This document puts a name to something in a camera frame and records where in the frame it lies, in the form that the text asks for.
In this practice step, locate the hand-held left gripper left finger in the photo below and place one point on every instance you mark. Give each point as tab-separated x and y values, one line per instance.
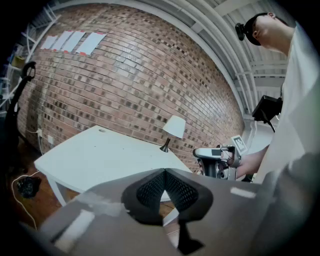
105	212

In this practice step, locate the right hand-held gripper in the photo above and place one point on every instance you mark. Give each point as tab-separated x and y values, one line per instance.
212	153

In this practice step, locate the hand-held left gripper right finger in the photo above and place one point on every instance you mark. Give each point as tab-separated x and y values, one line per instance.
225	205

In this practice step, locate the person's right forearm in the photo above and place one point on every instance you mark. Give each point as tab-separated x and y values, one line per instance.
252	160

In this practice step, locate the white rectangular table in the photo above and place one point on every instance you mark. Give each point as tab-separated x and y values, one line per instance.
100	155

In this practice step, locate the person's right hand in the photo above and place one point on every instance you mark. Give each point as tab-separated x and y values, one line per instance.
226	155

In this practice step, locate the white shade table lamp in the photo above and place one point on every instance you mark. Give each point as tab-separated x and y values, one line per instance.
175	126

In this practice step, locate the black chest monitor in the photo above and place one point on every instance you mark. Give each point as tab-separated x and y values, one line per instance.
266	110

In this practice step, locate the black garbage bag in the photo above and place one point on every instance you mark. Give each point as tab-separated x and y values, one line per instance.
27	186

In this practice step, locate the person's head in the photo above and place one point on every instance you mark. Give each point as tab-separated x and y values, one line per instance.
270	32

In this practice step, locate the black office chair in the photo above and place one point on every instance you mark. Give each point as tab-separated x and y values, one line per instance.
12	112

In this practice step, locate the white paper sheet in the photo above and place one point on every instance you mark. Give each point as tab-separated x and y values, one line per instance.
49	42
61	40
73	42
90	43

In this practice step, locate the white shelf rack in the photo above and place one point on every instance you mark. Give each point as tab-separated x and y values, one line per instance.
50	22

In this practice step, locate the white wall socket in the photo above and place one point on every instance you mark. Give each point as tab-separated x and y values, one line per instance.
50	139
38	131

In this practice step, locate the black head camera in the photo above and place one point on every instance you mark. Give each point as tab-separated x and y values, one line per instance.
240	30

